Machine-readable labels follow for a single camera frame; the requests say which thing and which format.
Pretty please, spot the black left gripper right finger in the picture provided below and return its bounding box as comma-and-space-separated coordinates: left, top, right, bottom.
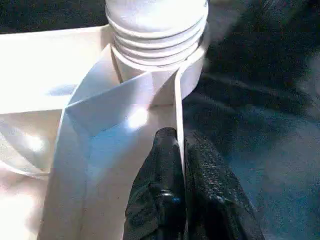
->
184, 130, 266, 240

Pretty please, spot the white plastic table top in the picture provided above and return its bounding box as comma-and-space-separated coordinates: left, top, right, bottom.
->
0, 24, 209, 240

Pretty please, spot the black work mat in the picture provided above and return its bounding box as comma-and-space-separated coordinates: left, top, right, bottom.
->
0, 0, 320, 240

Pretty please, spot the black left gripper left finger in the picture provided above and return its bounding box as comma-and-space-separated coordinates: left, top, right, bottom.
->
123, 127, 187, 240

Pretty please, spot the white plastic table leg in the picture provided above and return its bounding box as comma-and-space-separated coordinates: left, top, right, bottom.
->
104, 0, 210, 70

